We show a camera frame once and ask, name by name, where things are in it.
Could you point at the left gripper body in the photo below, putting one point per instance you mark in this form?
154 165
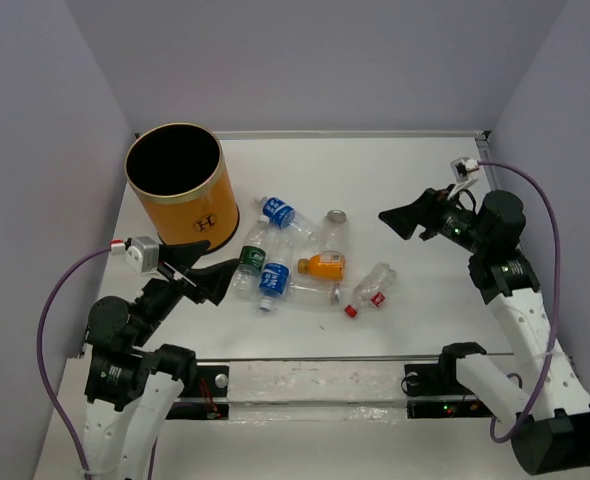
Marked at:
159 296

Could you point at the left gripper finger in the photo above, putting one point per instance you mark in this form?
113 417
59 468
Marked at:
182 257
211 283

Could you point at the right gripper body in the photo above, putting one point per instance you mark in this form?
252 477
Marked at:
456 224

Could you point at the green label clear bottle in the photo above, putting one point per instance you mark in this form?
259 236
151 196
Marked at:
252 257

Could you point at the blue label bottle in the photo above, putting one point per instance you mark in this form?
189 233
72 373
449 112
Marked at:
276 271
283 216

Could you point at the clear jar silver lid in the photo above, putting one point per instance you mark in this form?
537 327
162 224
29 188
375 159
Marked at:
334 234

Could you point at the red cap clear bottle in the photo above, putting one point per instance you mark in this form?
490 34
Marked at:
372 290

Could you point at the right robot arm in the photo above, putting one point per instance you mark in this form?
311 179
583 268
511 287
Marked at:
545 413

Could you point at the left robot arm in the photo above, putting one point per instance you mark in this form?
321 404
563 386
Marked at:
129 391

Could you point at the orange cylindrical bin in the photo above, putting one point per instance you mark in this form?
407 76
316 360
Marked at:
179 174

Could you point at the orange juice bottle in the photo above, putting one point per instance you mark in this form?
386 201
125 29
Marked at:
329 265

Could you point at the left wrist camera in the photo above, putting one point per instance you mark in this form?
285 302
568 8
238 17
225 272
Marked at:
142 255

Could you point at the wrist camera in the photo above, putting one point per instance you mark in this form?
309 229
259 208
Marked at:
142 255
465 169

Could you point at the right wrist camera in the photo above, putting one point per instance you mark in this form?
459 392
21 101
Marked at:
465 169

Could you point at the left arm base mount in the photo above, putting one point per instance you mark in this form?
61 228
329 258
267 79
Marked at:
207 398

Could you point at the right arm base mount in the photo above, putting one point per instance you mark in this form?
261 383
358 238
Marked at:
430 396

